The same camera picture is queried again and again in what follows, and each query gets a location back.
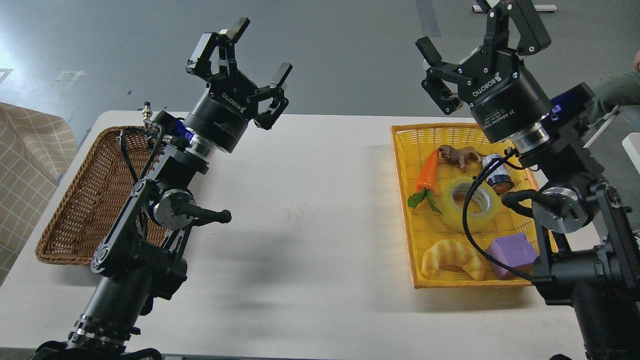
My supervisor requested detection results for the small blue white can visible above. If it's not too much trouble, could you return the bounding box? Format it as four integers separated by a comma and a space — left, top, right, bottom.
482, 153, 515, 196

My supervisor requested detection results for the toy croissant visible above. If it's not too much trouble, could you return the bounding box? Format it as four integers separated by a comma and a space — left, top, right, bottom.
420, 239, 486, 281

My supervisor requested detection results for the yellow plastic basket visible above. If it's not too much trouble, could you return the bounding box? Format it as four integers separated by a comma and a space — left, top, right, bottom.
390, 123, 539, 289

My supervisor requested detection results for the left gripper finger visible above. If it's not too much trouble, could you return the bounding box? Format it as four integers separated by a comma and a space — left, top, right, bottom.
186, 17, 250, 84
246, 63, 293, 130

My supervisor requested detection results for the purple foam cube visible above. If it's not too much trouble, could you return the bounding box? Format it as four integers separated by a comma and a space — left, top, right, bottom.
486, 232, 538, 275

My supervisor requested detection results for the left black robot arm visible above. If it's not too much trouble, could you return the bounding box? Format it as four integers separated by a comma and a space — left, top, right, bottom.
31, 17, 293, 360

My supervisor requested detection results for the person in green trousers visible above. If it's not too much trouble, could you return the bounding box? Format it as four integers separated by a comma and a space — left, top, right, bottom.
585, 51, 640, 126

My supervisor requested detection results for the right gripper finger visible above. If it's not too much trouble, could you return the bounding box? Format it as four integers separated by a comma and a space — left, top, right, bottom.
476, 0, 552, 56
415, 36, 474, 116

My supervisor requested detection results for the brown wicker basket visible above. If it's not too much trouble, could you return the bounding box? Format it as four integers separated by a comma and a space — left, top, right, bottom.
35, 126, 155, 265

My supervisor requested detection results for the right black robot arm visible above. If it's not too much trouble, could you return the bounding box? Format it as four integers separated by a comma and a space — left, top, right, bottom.
415, 0, 640, 360

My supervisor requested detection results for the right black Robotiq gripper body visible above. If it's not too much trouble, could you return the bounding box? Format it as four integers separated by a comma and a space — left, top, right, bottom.
459, 49, 553, 143

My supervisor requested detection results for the yellow tape roll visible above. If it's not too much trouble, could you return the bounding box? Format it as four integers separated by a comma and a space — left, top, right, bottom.
439, 176, 500, 234

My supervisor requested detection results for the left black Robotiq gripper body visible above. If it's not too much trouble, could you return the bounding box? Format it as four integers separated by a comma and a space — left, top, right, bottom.
184, 72, 258, 153

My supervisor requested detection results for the beige checkered cloth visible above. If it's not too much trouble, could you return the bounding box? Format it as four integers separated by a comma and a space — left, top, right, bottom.
0, 103, 78, 281

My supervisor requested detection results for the orange toy carrot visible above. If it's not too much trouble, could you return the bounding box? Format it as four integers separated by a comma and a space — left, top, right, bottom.
406, 148, 443, 215

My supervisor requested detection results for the brown toy animal figure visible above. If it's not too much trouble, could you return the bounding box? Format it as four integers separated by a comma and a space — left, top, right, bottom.
437, 145, 485, 173

